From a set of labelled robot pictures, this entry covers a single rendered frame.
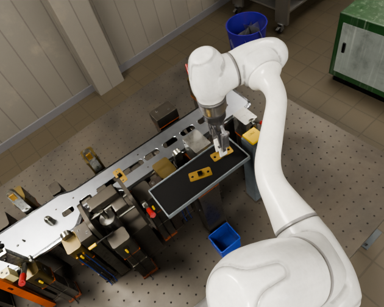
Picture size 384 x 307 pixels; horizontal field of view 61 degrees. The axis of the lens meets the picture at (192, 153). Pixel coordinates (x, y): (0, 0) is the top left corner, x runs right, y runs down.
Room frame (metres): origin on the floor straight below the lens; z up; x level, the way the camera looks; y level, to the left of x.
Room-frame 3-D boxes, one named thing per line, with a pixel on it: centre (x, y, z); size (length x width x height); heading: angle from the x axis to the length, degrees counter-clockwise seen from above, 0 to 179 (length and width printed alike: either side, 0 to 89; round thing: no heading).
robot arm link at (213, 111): (0.72, -0.11, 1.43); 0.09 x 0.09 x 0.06
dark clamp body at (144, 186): (0.70, 0.22, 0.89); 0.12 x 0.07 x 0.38; 22
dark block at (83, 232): (0.60, 0.46, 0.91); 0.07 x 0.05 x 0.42; 22
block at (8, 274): (0.57, 0.79, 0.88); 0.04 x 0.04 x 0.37; 22
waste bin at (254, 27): (2.52, -0.82, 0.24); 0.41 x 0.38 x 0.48; 24
